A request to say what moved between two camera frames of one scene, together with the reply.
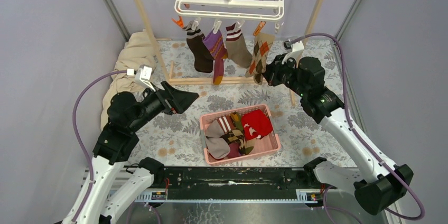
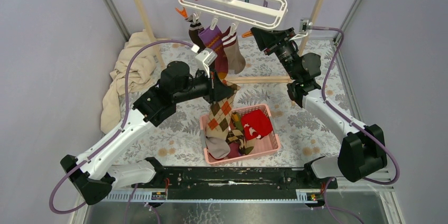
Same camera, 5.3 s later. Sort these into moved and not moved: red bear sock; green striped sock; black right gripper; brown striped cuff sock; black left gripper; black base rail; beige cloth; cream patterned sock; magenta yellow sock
Moved: black right gripper; black left gripper; brown striped cuff sock; cream patterned sock
Not moved: black base rail; green striped sock; red bear sock; beige cloth; magenta yellow sock
